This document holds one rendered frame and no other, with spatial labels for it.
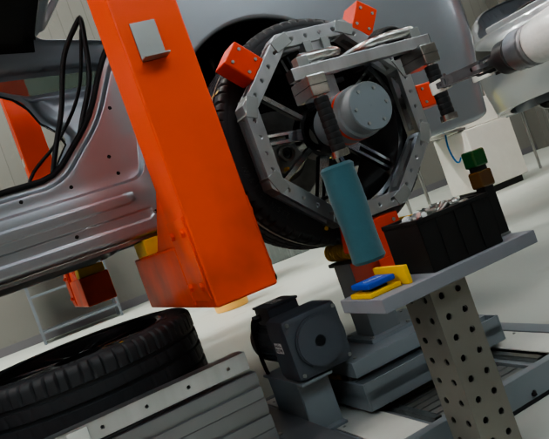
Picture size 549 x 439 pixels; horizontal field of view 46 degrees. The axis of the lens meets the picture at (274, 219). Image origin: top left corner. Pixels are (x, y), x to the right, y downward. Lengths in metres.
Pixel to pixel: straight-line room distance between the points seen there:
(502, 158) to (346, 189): 6.37
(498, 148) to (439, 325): 6.57
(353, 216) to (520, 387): 0.60
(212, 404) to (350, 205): 0.58
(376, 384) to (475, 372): 0.40
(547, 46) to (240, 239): 0.76
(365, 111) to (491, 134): 6.26
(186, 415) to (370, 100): 0.88
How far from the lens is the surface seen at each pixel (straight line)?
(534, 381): 1.82
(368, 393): 1.79
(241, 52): 1.72
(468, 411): 1.48
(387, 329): 1.96
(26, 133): 4.26
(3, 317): 9.82
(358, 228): 1.61
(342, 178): 1.60
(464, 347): 1.45
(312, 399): 1.80
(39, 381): 1.62
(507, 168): 7.95
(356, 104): 1.65
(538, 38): 1.43
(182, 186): 1.46
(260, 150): 1.66
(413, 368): 1.86
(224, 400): 1.57
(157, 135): 1.47
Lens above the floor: 0.69
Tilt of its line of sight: 1 degrees down
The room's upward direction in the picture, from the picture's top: 20 degrees counter-clockwise
